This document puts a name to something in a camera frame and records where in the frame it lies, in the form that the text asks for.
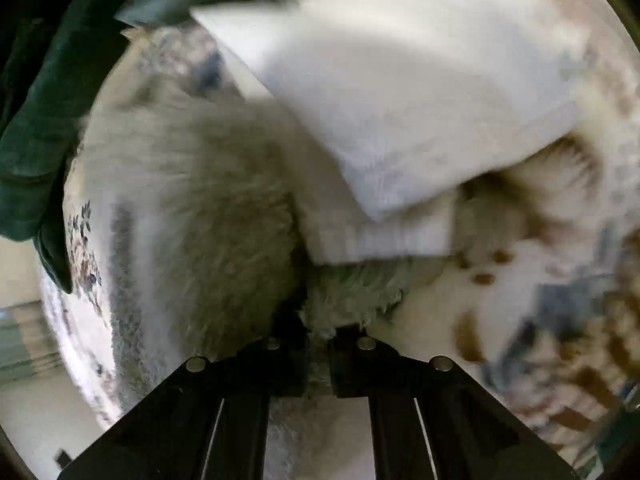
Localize grey fluffy fleece pants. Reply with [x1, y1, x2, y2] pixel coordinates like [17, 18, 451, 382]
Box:
[79, 90, 413, 479]

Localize floral fleece bed blanket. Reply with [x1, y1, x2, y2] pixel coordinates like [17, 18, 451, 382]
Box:
[40, 25, 639, 467]

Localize teal striped left curtain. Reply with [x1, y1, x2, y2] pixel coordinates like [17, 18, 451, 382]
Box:
[0, 301, 62, 386]

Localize dark green velvet blanket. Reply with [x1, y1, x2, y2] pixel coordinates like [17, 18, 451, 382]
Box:
[0, 0, 262, 295]

